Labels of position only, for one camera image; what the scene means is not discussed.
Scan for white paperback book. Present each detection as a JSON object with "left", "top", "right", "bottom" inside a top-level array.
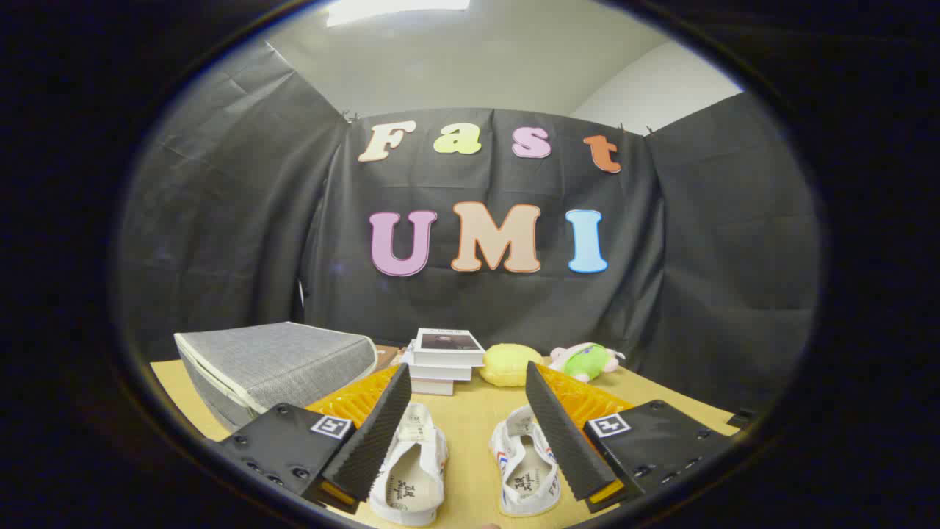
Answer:
[{"left": 406, "top": 360, "right": 474, "bottom": 382}]

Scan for pink plush toy green shorts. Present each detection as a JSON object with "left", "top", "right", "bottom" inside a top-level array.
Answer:
[{"left": 547, "top": 342, "right": 626, "bottom": 384}]

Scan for white canvas shoe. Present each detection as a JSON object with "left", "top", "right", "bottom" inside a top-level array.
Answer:
[
  {"left": 489, "top": 405, "right": 563, "bottom": 518},
  {"left": 369, "top": 402, "right": 449, "bottom": 527}
]

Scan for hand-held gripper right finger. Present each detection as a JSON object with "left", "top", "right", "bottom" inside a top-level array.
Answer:
[{"left": 524, "top": 361, "right": 737, "bottom": 514}]

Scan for yellow plush toy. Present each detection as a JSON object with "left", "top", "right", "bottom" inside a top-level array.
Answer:
[{"left": 479, "top": 343, "right": 545, "bottom": 388}]

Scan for white portrait cover book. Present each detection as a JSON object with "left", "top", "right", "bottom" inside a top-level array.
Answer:
[{"left": 413, "top": 328, "right": 486, "bottom": 368}]

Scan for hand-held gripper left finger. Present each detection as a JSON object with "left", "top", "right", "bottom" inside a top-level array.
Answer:
[{"left": 208, "top": 363, "right": 412, "bottom": 514}]

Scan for grey fabric storage box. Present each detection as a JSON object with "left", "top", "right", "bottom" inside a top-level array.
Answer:
[{"left": 174, "top": 322, "right": 379, "bottom": 433}]

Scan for black backdrop cloth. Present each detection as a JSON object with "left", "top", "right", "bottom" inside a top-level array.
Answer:
[{"left": 117, "top": 40, "right": 820, "bottom": 412}]

